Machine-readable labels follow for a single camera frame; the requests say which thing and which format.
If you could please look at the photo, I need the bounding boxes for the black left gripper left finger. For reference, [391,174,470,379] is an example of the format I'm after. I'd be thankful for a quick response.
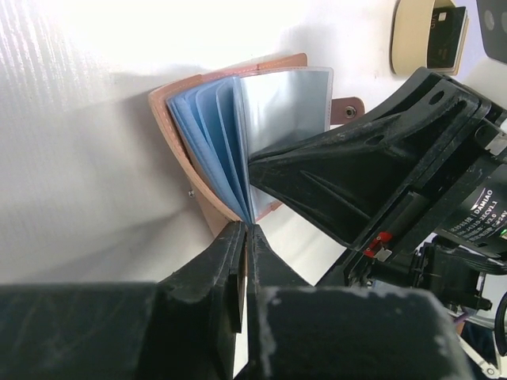
[1,222,247,379]

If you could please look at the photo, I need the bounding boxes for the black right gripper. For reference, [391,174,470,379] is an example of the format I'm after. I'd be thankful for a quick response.
[249,68,506,315]

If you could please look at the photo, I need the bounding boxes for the brown leather card holder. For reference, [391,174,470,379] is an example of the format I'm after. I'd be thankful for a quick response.
[148,53,365,235]

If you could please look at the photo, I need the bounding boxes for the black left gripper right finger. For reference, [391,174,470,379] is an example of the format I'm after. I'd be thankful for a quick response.
[245,226,473,379]

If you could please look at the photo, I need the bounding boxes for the beige oval tray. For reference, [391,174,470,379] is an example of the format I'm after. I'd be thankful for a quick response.
[391,1,435,77]

